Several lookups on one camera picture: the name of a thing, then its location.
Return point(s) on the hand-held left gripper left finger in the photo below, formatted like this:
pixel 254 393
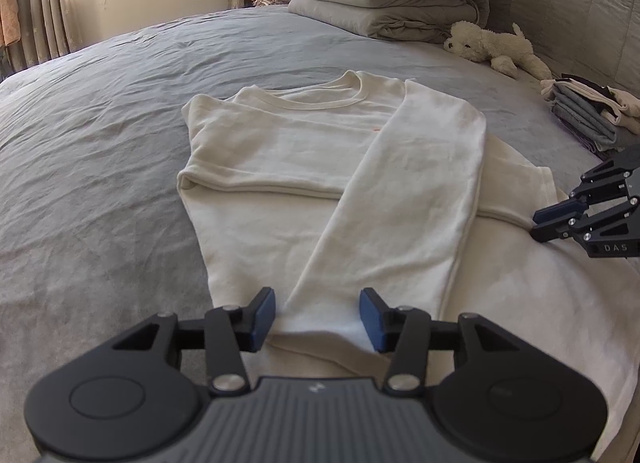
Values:
pixel 265 318

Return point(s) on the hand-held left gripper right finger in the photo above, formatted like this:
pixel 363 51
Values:
pixel 372 323

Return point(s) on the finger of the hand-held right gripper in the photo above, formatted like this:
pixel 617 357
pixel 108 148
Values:
pixel 555 230
pixel 557 210

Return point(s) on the white printed sweatshirt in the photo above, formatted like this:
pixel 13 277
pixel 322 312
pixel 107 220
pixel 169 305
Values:
pixel 325 153

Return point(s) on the folded grey garment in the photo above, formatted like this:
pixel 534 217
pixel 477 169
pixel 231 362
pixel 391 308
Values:
pixel 585 118

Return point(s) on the folded beige garment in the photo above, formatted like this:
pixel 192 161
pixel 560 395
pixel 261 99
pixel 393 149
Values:
pixel 625 108

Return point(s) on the folded dark garment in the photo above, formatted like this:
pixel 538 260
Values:
pixel 590 88

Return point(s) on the white plush dog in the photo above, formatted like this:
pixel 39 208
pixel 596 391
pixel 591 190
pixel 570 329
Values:
pixel 495 45

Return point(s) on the grey quilted headboard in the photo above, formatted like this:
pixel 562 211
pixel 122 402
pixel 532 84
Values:
pixel 565 3

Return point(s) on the bed with grey sheet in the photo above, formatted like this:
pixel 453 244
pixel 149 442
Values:
pixel 100 168

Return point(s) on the peach hanging towel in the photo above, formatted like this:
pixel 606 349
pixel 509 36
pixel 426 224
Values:
pixel 9 13

